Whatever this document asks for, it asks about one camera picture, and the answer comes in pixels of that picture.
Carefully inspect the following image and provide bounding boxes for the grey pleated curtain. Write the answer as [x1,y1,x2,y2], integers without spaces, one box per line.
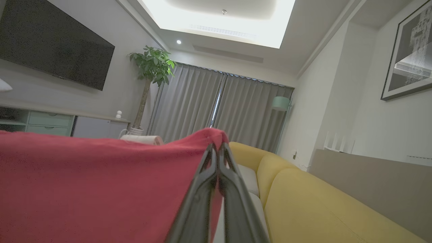
[147,62,225,144]
[213,73,295,153]

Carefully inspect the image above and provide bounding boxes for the green potted tree plant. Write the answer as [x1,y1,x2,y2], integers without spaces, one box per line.
[128,46,176,136]

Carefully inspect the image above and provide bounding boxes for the mint shade floor lamp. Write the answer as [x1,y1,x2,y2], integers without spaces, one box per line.
[271,96,291,152]

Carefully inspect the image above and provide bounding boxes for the white laundry basket brown rim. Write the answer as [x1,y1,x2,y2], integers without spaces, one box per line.
[118,129,165,146]

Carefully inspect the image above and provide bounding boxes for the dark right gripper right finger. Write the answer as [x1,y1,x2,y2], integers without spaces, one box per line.
[218,142,270,243]

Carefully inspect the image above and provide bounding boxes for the grey sofa cushion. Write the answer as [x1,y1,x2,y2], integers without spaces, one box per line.
[237,164,260,197]
[248,192,270,243]

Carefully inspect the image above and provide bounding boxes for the black framed wall picture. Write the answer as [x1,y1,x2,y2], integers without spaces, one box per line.
[381,0,432,101]

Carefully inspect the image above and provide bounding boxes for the white router with antennas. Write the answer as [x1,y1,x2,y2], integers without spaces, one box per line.
[323,132,355,154]

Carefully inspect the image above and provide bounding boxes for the mint white media cabinet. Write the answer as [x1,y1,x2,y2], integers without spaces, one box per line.
[0,105,131,139]

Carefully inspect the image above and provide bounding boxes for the black wall television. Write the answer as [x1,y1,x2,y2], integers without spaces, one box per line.
[0,0,115,91]

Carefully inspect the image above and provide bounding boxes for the red Bulls 23 shorts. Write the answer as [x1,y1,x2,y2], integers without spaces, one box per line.
[0,128,230,243]

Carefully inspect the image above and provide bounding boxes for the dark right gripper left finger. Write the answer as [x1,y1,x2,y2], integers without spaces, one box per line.
[165,143,220,243]

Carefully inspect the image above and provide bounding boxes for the yellow sofa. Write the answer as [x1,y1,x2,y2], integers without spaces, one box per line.
[229,142,426,243]

